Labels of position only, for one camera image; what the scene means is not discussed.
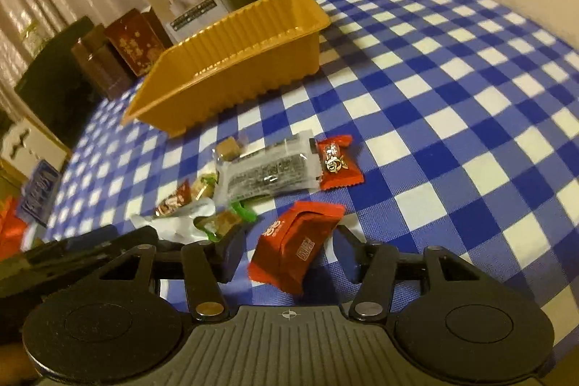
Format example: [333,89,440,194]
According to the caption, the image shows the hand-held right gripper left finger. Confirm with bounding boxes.
[97,227,247,321]

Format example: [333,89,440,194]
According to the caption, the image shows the blue white checkered tablecloth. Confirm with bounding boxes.
[43,0,579,386]

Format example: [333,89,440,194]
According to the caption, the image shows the white foil packet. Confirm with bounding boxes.
[131,198,214,246]

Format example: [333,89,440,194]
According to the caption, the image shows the large red snack packet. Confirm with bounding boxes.
[248,200,345,295]

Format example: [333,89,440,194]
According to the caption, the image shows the blue printed box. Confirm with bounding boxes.
[16,160,62,226]

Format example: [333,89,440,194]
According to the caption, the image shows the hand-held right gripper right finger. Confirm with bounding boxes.
[332,225,498,321]

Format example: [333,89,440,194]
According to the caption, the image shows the black chair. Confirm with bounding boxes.
[13,16,107,147]

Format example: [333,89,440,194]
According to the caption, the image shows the dark red gift box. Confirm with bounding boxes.
[105,8,175,79]

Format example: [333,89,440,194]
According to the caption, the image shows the orange plastic tray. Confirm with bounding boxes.
[122,0,333,138]

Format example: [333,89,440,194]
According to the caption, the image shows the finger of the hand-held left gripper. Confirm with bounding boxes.
[109,225,160,253]

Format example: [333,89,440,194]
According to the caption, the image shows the red brown snack packet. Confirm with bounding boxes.
[155,180,193,219]

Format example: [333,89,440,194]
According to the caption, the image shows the brown candy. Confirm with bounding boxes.
[215,135,247,165]

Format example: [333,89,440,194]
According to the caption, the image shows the brown metal flask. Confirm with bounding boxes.
[71,24,136,99]

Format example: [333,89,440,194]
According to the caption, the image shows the clear sesame bar packet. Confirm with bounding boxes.
[217,130,324,203]

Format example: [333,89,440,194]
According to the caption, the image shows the white cardboard box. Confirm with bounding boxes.
[0,117,73,175]

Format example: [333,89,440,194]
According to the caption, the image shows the small red candy packet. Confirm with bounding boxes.
[315,135,365,191]

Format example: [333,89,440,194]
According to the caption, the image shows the yellow green snack packet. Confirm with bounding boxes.
[190,170,221,202]

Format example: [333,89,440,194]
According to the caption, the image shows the orange bag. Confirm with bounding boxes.
[0,196,29,261]

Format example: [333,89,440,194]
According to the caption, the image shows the green-ended candy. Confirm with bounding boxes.
[194,202,258,243]

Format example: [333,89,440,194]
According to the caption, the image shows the white product box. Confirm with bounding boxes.
[147,0,233,45]

